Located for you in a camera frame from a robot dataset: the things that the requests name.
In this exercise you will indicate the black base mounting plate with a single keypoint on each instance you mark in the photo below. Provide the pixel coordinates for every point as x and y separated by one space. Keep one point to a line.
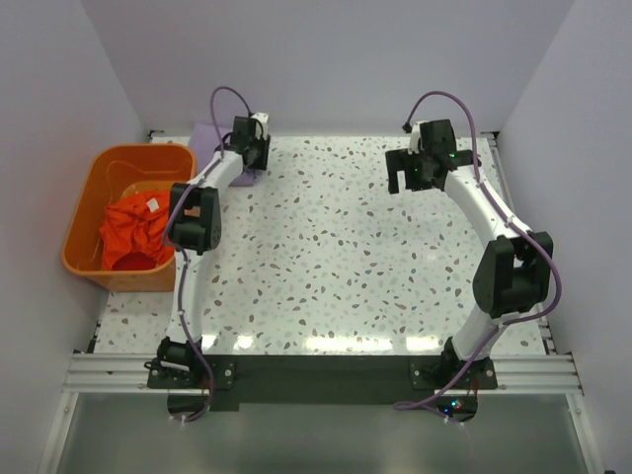
228 382

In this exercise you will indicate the orange plastic bin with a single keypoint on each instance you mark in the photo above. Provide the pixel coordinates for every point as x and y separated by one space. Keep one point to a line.
119 172

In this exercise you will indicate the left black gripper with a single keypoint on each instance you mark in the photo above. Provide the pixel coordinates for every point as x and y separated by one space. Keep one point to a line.
261 164

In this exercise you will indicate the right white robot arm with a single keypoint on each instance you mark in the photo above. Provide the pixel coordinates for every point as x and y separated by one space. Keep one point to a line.
514 272

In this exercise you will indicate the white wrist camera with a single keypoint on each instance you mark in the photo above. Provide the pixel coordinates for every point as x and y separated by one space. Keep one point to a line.
261 124
414 130

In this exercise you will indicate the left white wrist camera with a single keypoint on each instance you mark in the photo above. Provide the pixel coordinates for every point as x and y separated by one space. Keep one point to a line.
261 124

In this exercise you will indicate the aluminium frame rail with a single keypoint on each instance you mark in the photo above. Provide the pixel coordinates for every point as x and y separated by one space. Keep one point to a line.
516 374

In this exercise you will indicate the orange t shirt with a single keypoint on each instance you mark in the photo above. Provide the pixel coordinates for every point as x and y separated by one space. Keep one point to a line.
132 232

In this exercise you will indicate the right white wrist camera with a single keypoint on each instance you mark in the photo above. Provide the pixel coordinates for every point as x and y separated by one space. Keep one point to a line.
414 130

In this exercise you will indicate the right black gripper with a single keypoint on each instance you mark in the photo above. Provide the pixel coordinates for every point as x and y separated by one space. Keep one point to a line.
400 160

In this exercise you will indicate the purple t shirt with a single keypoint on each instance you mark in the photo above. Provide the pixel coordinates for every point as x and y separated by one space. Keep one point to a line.
203 143

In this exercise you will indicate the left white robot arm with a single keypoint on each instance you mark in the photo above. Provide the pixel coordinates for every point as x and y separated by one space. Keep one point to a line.
194 230

